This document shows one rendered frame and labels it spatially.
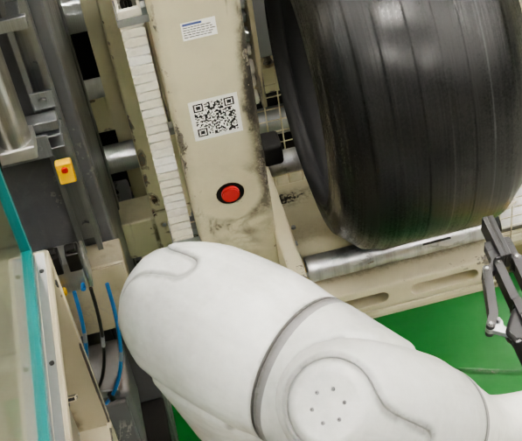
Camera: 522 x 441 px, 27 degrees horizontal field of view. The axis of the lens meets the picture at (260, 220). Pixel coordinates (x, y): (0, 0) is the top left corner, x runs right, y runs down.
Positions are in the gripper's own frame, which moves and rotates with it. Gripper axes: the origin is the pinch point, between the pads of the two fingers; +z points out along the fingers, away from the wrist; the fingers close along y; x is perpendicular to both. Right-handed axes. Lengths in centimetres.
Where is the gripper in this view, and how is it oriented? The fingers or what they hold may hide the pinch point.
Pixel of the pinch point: (496, 241)
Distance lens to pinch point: 153.8
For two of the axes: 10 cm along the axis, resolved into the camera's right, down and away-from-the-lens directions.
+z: -2.4, -7.6, 6.1
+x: 0.9, 6.1, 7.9
